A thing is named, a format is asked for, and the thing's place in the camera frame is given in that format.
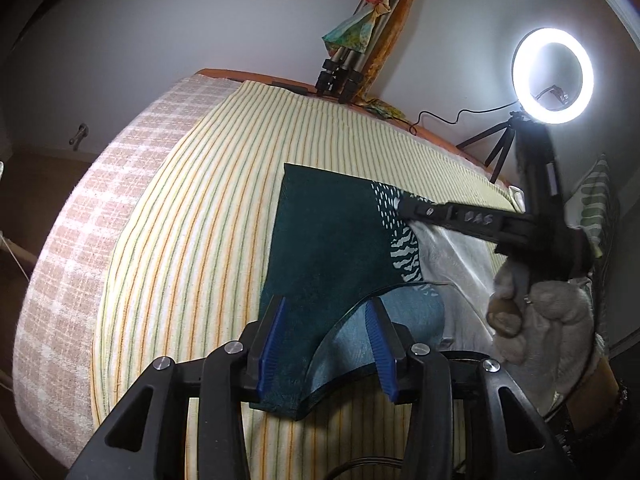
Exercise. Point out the green striped white cloth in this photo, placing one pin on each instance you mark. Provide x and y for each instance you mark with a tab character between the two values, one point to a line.
600	195

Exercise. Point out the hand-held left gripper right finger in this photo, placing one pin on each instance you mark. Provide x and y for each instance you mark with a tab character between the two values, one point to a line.
382	360

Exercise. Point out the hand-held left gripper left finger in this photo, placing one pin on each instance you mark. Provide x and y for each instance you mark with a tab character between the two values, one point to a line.
270	355

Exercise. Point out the yellow striped bed sheet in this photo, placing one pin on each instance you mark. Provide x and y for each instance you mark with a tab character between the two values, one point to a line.
200	260

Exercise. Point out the orange patterned cloth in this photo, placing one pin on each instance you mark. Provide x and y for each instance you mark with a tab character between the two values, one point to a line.
395	35

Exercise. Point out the green white tree print shirt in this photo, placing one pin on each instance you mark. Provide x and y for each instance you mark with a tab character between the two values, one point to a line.
325	240

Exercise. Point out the person's right hand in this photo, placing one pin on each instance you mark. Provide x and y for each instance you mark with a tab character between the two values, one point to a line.
555	320

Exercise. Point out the folded silver tripod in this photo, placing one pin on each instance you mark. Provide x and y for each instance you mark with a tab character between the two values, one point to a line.
345	70

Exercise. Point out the metal wall hook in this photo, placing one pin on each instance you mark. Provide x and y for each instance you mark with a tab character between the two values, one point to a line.
80	132

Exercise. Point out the person's right forearm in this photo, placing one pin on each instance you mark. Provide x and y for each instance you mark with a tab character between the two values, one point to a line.
592	395

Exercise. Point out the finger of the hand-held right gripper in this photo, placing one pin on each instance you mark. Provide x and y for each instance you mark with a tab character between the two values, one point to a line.
450	215

